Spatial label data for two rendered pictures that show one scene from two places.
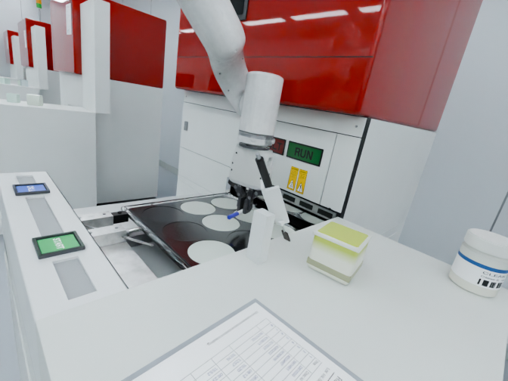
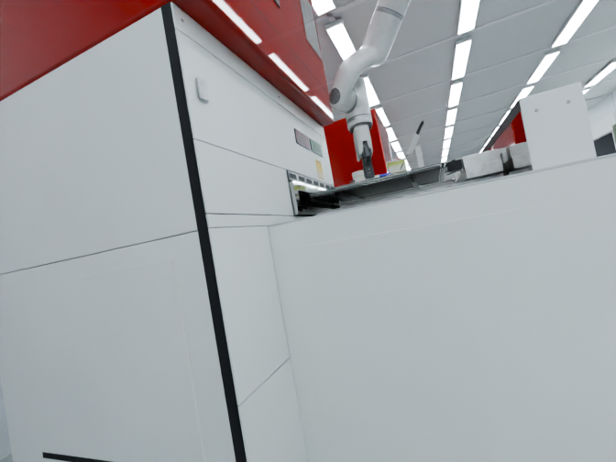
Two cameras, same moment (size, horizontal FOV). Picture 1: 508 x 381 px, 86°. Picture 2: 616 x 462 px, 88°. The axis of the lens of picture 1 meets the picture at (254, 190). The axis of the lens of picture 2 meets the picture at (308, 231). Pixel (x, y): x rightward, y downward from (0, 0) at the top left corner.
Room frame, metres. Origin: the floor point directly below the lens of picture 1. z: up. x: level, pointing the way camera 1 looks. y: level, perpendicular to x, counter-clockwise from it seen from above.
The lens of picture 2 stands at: (1.26, 0.92, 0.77)
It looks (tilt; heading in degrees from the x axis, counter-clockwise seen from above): 2 degrees up; 249
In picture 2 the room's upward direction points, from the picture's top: 10 degrees counter-clockwise
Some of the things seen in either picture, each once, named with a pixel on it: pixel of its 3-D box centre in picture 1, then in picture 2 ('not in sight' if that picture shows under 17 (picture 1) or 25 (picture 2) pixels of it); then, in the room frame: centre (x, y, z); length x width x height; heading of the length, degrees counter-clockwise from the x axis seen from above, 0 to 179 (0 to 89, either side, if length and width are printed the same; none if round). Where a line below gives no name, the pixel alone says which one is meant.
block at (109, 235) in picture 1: (103, 236); not in sight; (0.50, 0.30, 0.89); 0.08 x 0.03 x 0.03; 137
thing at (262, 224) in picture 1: (270, 220); (413, 152); (0.41, -0.03, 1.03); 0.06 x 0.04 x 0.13; 137
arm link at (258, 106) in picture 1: (260, 103); (354, 100); (0.66, 0.02, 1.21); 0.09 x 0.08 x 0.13; 23
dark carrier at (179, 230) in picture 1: (221, 223); (381, 187); (0.66, 0.07, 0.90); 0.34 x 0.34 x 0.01; 47
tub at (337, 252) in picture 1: (338, 251); (396, 169); (0.41, -0.15, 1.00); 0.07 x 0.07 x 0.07; 56
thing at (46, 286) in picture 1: (45, 248); (519, 156); (0.43, 0.37, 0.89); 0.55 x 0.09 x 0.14; 47
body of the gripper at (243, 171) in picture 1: (251, 163); (363, 141); (0.66, 0.02, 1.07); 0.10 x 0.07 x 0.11; 63
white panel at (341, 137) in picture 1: (242, 158); (287, 157); (0.95, 0.06, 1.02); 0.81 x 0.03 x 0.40; 47
